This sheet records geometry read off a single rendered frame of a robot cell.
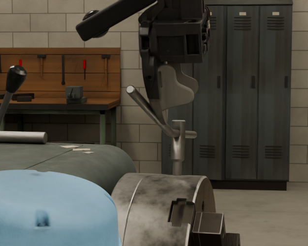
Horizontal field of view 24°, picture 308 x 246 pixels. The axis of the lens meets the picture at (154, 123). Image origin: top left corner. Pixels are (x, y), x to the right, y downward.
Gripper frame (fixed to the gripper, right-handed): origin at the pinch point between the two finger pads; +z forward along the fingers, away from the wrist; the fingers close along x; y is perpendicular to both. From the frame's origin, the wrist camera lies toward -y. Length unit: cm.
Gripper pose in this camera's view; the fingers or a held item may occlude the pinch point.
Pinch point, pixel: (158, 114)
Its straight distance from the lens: 97.3
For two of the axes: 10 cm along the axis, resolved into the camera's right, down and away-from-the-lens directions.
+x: 2.2, -4.0, 8.9
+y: 9.7, 0.1, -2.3
